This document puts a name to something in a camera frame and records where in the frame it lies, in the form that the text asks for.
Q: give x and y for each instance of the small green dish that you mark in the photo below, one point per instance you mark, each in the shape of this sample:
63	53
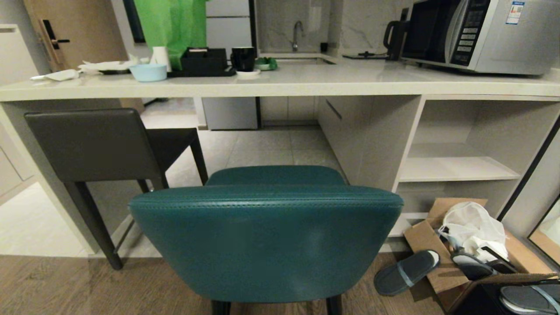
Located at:
267	64

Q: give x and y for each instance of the crumpled white tissue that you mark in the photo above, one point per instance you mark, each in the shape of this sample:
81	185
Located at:
59	75

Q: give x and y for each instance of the light blue bowl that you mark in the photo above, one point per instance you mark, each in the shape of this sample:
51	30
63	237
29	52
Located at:
148	72

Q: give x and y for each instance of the white refrigerator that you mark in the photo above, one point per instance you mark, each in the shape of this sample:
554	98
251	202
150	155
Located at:
229	65

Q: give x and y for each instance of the white saucer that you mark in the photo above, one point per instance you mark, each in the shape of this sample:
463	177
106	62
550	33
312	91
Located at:
248	74

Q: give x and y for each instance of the cardboard box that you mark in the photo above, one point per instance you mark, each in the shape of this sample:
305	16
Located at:
442	262

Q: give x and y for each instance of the teal leather bar stool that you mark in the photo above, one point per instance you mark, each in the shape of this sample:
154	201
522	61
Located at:
267	245

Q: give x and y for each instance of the black tray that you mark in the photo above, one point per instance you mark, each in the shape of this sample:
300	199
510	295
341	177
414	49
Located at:
205	72

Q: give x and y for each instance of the black mug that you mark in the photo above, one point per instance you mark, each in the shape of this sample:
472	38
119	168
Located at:
243	58

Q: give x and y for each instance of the green plastic bag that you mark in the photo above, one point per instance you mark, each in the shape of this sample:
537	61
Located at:
173	24

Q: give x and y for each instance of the black electric kettle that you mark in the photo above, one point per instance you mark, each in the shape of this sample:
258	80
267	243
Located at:
395	37

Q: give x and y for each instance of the dark grey slipper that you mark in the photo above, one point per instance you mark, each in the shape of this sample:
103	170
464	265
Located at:
531	299
470	264
407	272

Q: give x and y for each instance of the silver microwave oven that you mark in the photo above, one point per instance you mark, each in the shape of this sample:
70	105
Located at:
481	33

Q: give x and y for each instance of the black organizer box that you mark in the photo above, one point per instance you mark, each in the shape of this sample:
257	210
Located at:
204	61

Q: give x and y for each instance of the chrome kitchen faucet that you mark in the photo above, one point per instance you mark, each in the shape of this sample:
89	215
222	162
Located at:
297	33

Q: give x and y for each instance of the wooden door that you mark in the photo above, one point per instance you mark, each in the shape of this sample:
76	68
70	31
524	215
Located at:
83	33

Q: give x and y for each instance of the white open shelf unit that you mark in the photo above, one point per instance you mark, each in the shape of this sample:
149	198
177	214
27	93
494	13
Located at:
459	168

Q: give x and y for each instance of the white paper sheet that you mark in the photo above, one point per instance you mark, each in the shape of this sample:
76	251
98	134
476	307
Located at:
105	65

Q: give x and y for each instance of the white plastic bag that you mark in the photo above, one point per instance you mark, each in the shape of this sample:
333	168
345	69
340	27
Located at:
470	227

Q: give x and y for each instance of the dark grey bar stool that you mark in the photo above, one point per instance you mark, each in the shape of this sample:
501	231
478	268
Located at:
87	144

